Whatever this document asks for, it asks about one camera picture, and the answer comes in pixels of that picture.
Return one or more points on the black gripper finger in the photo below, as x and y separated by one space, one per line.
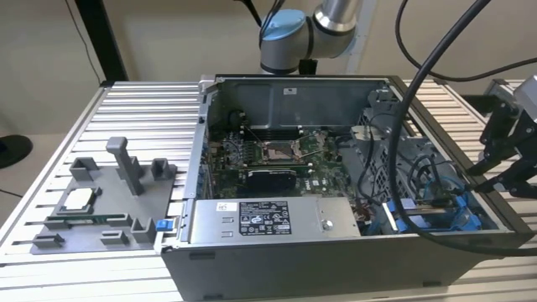
523 185
495 141

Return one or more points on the hard disk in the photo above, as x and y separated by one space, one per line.
462 209

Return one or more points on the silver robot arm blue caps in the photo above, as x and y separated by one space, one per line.
290 44

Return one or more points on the grey metal disk bay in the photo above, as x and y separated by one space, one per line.
378 166

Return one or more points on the green motherboard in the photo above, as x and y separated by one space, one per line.
327 182

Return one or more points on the CPU socket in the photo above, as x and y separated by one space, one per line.
279 152

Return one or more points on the silver power supply unit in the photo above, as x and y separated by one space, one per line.
294 220

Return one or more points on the black graphics card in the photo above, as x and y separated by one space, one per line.
271 181

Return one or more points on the open black PC case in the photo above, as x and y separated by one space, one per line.
294 273

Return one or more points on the blue case latch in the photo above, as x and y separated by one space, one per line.
164 225

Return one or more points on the grey parts rack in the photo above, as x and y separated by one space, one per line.
110 220

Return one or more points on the green RAM stick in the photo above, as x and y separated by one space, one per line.
96 217

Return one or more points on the silver CPU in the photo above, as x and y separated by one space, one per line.
79 199

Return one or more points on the black round stand base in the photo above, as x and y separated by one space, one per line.
15 151

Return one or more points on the black upright post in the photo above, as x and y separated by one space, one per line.
103 41

